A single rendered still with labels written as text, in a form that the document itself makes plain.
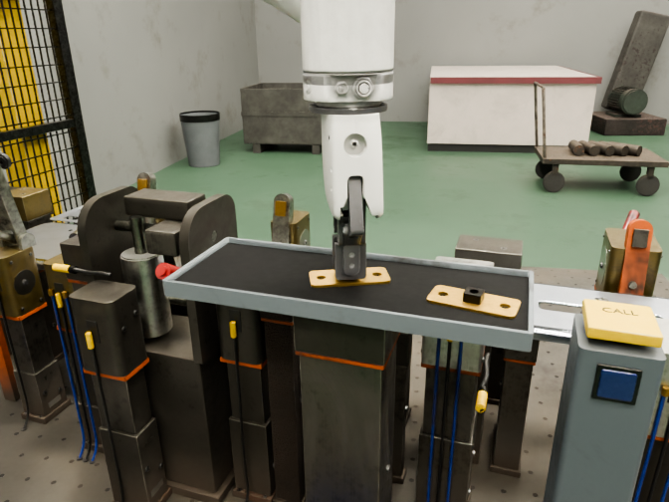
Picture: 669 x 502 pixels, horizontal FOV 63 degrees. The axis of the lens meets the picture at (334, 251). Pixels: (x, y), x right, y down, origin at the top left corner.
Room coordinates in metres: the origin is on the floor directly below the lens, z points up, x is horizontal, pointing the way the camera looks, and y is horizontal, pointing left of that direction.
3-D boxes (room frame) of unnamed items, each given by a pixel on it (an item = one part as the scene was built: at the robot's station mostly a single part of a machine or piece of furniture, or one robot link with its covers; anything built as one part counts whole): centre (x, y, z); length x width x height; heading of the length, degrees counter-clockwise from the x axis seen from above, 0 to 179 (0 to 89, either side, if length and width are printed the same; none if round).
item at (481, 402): (0.57, -0.18, 1.00); 0.12 x 0.01 x 0.01; 161
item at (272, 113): (7.32, 0.52, 0.40); 1.15 x 0.95 x 0.79; 77
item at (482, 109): (7.89, -2.35, 0.45); 2.40 x 1.94 x 0.90; 170
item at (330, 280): (0.53, -0.02, 1.17); 0.08 x 0.04 x 0.01; 96
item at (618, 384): (0.41, -0.25, 1.11); 0.03 x 0.01 x 0.03; 71
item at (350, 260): (0.51, -0.02, 1.20); 0.03 x 0.03 x 0.07; 6
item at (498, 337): (0.53, -0.02, 1.16); 0.37 x 0.14 x 0.02; 71
